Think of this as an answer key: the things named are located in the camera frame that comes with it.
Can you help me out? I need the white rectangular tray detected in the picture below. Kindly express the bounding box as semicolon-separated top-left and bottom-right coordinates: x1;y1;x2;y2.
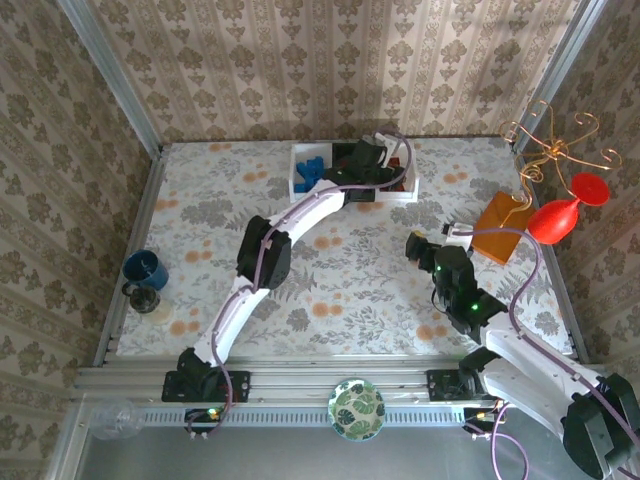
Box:
372;142;421;203
288;142;337;203

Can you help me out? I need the grey slotted cable duct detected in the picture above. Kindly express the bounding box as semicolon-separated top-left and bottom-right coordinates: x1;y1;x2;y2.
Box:
139;403;466;427

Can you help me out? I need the small dark glass jar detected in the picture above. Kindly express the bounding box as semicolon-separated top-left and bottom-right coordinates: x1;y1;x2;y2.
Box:
127;287;162;315

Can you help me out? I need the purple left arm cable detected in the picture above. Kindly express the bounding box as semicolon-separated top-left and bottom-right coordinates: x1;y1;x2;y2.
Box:
187;127;414;441

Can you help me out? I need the aluminium table side rail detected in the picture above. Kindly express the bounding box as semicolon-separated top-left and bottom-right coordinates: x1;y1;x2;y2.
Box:
514;144;594;365
92;144;169;371

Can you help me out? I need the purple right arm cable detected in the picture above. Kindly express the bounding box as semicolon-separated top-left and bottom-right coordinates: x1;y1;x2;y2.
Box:
449;227;640;480

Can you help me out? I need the small left controller board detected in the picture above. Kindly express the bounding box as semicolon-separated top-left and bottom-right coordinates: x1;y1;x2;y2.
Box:
183;405;224;426

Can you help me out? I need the green leaf pattern bowl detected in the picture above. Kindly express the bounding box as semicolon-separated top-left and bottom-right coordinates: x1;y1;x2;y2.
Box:
327;378;386;442

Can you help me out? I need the orange cardboard box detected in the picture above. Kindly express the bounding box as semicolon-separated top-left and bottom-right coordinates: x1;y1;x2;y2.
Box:
470;191;537;265

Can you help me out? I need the cream round coaster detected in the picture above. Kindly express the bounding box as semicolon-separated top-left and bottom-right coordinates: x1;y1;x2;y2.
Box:
147;303;175;326

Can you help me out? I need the gold wire stand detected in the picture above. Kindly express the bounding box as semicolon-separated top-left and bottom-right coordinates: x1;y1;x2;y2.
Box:
498;98;624;211

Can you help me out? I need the aluminium frame post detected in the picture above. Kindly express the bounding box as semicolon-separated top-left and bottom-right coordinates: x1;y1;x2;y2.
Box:
55;0;165;156
513;0;610;151

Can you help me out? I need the small controller board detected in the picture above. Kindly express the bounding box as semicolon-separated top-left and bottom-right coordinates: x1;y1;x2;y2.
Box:
183;405;224;426
462;405;506;429

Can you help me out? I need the long aluminium base rail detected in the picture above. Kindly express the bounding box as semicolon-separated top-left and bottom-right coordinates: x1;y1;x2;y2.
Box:
74;355;609;401

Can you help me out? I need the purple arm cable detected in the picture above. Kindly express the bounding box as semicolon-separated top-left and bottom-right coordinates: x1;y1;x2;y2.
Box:
187;127;414;441
449;227;640;480

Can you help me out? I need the clear drinking glass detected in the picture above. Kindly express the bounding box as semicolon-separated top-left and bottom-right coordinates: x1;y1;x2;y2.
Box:
92;397;144;441

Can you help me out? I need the small right controller board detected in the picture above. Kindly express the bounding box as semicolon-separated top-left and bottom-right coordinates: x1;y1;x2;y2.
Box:
462;405;506;429

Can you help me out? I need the dark blue mug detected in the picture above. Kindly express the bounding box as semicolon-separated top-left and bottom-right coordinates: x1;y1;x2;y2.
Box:
121;248;170;296

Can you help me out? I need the red wine glass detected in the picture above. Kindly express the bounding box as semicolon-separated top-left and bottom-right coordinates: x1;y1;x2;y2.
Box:
527;172;612;246

